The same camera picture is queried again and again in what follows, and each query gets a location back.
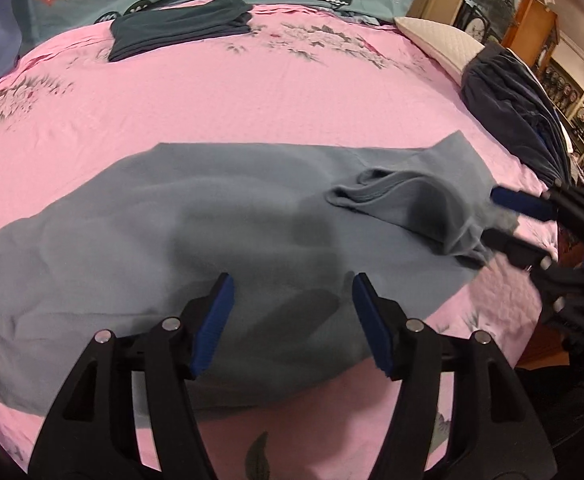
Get pink floral bed sheet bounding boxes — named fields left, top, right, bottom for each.
left=0, top=4, right=556, bottom=479

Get grey sweatpants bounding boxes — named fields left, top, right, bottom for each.
left=0, top=133, right=517, bottom=415

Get folded dark teal garment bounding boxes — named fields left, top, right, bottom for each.
left=108, top=0, right=253, bottom=62

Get dark navy garment pile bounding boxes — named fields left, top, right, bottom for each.
left=460, top=42, right=572, bottom=186

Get cream quilted pillow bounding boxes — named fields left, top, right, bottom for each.
left=395, top=16, right=485, bottom=87

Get wooden display cabinet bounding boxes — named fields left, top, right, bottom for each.
left=453, top=0, right=584, bottom=187

